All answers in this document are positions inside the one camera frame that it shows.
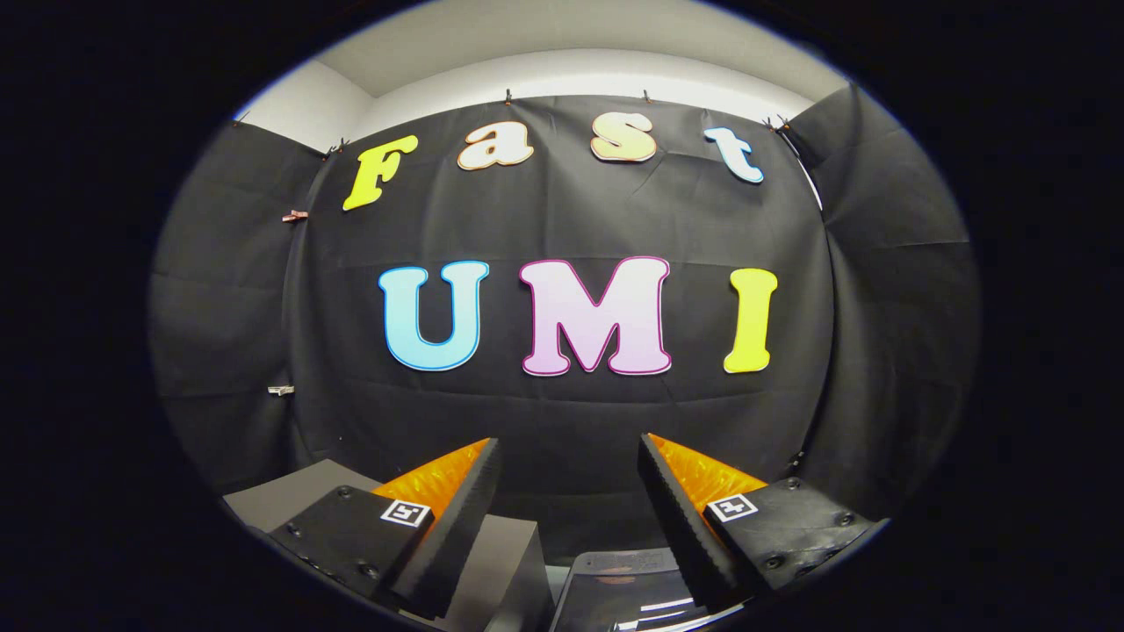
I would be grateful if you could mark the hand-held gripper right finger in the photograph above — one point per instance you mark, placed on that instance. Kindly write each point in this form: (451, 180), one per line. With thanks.
(672, 527)

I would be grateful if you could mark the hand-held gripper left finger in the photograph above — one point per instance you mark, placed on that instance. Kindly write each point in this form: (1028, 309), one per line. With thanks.
(457, 527)

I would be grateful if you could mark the small grey washing machine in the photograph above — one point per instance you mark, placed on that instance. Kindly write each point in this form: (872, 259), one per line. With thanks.
(615, 562)

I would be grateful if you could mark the black backdrop cloth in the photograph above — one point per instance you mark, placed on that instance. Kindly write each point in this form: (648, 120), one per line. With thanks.
(571, 412)

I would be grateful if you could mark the grey box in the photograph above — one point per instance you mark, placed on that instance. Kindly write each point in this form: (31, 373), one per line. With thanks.
(290, 496)

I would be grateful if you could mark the silver clip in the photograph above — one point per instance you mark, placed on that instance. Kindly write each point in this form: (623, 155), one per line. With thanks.
(280, 389)

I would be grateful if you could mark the pink clip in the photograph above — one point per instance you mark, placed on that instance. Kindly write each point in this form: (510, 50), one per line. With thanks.
(294, 216)

